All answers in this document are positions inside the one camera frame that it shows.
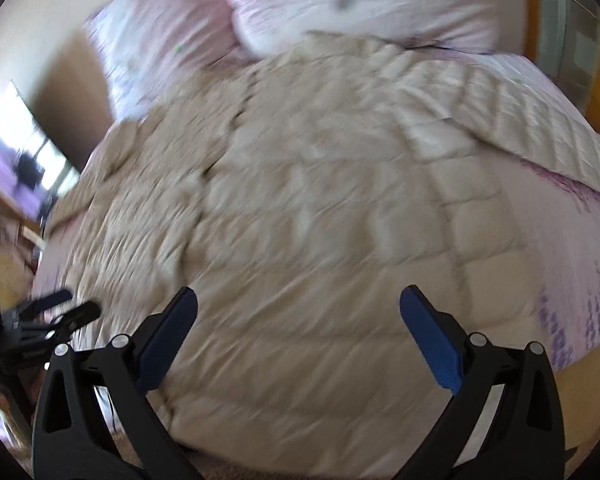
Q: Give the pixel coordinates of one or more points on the pink floral pillow left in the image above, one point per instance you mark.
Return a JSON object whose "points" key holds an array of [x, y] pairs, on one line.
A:
{"points": [[147, 46]]}

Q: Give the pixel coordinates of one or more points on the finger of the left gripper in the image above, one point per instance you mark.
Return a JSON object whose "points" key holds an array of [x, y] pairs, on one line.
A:
{"points": [[64, 325], [41, 304]]}

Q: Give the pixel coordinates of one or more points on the pink floral pillow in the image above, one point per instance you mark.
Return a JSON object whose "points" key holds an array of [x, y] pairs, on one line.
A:
{"points": [[268, 27], [147, 46]]}

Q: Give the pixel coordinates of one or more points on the beige quilted down jacket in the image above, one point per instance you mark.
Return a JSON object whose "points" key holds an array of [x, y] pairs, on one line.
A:
{"points": [[298, 197]]}

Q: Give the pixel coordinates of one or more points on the pink floral bed sheet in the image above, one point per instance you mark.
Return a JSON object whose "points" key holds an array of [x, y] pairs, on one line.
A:
{"points": [[560, 221]]}

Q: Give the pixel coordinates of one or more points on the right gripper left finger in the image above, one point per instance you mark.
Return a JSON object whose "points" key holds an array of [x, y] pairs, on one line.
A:
{"points": [[71, 439]]}

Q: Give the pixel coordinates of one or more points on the pink floral pillow right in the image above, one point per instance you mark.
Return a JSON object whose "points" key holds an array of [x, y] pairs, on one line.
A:
{"points": [[268, 27]]}

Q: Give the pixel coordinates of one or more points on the wall mirror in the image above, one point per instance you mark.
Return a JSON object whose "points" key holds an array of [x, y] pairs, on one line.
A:
{"points": [[33, 171]]}

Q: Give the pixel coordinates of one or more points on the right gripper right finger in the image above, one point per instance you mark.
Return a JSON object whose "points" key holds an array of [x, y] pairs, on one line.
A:
{"points": [[526, 438]]}

